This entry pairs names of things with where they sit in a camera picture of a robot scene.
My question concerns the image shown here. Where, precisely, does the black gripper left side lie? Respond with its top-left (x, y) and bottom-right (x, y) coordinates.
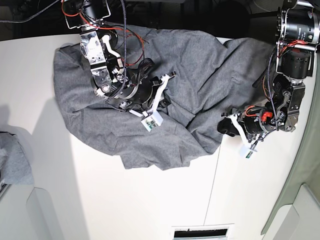
top-left (217, 106), bottom-right (273, 145)

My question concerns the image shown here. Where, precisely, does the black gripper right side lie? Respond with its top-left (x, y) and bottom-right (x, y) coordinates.
top-left (103, 71), bottom-right (176, 118)

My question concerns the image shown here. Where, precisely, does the grey t-shirt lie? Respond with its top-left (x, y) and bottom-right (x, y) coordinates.
top-left (53, 26), bottom-right (274, 170)

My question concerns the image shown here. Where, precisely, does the white vent grille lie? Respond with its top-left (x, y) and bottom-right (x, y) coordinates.
top-left (170, 223), bottom-right (235, 240)

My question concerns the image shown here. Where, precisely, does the white bin at right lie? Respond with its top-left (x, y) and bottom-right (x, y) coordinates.
top-left (270, 184), bottom-right (320, 240)

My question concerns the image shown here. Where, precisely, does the white bin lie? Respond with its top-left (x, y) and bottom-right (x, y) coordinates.
top-left (0, 185), bottom-right (52, 240)
top-left (270, 184), bottom-right (320, 240)

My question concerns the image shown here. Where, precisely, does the grey cloth pile at left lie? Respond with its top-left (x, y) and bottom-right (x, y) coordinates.
top-left (0, 132), bottom-right (34, 185)

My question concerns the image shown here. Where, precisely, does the white bin at left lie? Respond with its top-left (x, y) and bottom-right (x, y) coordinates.
top-left (0, 185), bottom-right (52, 240)

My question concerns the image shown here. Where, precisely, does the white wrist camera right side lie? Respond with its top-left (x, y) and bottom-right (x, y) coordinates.
top-left (140, 111), bottom-right (164, 132)

